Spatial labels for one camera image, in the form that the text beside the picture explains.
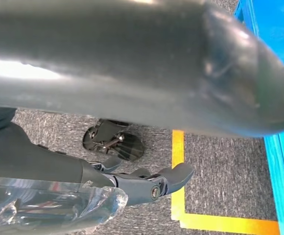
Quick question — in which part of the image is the yellow floor tape square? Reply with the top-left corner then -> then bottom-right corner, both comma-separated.
171,129 -> 281,235

